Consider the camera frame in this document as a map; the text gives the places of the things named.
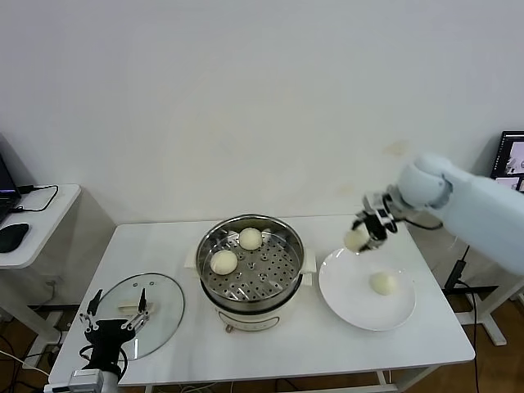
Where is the perforated steel steamer basket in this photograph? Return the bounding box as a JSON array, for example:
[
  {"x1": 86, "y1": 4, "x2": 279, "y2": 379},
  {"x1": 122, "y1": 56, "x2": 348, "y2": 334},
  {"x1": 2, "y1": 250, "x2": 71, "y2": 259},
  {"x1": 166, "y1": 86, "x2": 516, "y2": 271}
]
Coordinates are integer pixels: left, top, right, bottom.
[{"x1": 196, "y1": 213, "x2": 306, "y2": 302}]

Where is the white round plate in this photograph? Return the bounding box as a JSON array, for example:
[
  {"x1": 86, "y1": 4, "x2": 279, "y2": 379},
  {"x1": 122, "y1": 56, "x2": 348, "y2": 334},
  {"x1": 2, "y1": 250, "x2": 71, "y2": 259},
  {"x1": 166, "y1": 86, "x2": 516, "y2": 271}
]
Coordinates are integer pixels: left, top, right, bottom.
[{"x1": 318, "y1": 245, "x2": 418, "y2": 332}]

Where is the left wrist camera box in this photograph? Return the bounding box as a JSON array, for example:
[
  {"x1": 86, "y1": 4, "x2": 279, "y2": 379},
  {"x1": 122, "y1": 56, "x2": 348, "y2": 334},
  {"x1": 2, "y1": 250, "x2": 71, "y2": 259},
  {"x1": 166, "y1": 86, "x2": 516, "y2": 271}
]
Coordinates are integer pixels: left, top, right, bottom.
[{"x1": 69, "y1": 369, "x2": 103, "y2": 392}]

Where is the black adapter cable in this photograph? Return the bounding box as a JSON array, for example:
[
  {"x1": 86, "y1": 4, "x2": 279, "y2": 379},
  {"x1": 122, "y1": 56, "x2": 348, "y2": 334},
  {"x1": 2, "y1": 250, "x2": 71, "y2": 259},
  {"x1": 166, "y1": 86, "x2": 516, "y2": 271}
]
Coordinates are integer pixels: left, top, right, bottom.
[{"x1": 445, "y1": 245, "x2": 481, "y2": 386}]

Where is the glass lid with white handle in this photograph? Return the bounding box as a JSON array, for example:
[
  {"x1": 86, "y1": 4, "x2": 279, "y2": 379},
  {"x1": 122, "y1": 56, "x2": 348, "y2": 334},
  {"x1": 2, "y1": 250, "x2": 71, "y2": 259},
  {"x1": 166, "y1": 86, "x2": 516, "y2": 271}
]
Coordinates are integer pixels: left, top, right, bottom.
[{"x1": 88, "y1": 273, "x2": 186, "y2": 361}]

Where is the black laptop with dark screen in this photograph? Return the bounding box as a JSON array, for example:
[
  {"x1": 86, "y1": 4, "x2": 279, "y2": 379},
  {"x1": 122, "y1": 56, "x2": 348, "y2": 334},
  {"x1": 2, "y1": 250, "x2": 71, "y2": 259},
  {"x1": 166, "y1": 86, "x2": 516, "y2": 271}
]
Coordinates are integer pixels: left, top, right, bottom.
[{"x1": 0, "y1": 133, "x2": 24, "y2": 224}]

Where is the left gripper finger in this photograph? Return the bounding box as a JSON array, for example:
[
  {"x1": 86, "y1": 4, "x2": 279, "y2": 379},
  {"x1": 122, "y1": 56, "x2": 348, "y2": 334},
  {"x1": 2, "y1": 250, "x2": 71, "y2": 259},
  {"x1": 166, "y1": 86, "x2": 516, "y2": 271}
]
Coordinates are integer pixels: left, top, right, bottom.
[
  {"x1": 79, "y1": 288, "x2": 104, "y2": 332},
  {"x1": 124, "y1": 288, "x2": 150, "y2": 332}
]

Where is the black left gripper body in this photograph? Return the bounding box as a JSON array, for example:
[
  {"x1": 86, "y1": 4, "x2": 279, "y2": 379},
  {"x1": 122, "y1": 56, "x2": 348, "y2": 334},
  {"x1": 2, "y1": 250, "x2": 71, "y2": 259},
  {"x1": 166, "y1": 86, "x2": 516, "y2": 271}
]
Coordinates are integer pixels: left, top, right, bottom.
[{"x1": 84, "y1": 319, "x2": 137, "y2": 372}]

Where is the black laptop charger cable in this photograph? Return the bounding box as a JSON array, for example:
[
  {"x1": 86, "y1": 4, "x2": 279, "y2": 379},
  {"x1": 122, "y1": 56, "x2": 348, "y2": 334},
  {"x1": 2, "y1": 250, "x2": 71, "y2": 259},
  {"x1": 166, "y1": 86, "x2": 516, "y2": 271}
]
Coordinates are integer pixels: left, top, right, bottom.
[{"x1": 10, "y1": 183, "x2": 61, "y2": 214}]

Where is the white steamed baozi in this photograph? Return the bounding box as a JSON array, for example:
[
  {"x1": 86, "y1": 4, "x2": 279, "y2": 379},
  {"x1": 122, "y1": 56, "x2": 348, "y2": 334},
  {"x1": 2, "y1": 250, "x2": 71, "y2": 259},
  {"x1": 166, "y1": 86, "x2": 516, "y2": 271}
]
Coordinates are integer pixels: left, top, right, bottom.
[
  {"x1": 209, "y1": 250, "x2": 239, "y2": 276},
  {"x1": 369, "y1": 271, "x2": 398, "y2": 296},
  {"x1": 238, "y1": 227, "x2": 264, "y2": 251},
  {"x1": 343, "y1": 228, "x2": 372, "y2": 253}
]

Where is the white electric cooker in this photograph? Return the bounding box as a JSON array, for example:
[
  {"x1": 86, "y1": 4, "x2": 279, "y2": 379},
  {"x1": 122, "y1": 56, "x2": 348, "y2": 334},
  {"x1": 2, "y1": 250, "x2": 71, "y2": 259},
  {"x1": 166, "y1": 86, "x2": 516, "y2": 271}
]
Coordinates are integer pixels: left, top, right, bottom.
[{"x1": 186, "y1": 247, "x2": 318, "y2": 333}]

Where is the white side desk with mouse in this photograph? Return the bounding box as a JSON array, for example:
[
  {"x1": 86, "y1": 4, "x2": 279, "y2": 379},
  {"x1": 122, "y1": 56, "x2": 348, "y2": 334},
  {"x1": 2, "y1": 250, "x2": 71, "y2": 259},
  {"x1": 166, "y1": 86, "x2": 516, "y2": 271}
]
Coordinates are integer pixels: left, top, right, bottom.
[{"x1": 0, "y1": 182, "x2": 120, "y2": 357}]

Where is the white side desk with label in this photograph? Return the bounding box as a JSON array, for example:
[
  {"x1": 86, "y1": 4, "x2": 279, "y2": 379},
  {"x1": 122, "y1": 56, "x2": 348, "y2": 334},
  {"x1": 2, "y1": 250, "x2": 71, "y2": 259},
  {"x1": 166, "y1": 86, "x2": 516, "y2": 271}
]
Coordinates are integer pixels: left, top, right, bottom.
[{"x1": 409, "y1": 233, "x2": 524, "y2": 348}]

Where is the grey laptop with lit screen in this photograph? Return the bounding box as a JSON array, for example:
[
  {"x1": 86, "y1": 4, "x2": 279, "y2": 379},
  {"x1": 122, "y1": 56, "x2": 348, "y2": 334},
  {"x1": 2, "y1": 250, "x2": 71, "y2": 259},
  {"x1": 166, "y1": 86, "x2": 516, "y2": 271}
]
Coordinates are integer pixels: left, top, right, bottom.
[{"x1": 490, "y1": 130, "x2": 524, "y2": 193}]

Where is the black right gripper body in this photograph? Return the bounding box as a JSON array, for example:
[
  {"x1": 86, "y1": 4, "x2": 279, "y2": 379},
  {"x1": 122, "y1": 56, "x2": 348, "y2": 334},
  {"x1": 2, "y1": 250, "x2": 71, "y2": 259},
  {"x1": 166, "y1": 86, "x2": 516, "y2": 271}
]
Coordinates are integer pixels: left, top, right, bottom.
[{"x1": 365, "y1": 212, "x2": 400, "y2": 247}]

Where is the black computer mouse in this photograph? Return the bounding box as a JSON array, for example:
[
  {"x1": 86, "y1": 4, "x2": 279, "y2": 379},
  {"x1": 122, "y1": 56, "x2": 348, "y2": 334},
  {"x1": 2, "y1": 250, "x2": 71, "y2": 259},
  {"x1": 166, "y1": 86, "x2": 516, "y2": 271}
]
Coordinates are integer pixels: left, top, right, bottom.
[{"x1": 0, "y1": 223, "x2": 31, "y2": 253}]

